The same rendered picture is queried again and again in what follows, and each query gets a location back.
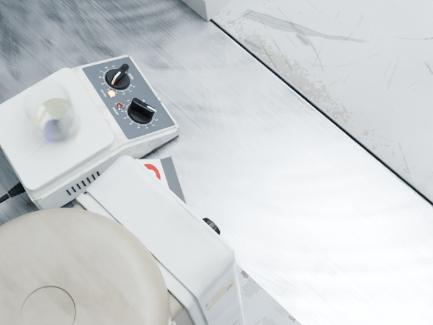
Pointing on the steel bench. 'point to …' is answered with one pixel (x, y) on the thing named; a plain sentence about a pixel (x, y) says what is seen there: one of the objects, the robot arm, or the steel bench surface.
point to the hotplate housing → (75, 176)
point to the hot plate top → (98, 144)
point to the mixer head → (118, 259)
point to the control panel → (161, 120)
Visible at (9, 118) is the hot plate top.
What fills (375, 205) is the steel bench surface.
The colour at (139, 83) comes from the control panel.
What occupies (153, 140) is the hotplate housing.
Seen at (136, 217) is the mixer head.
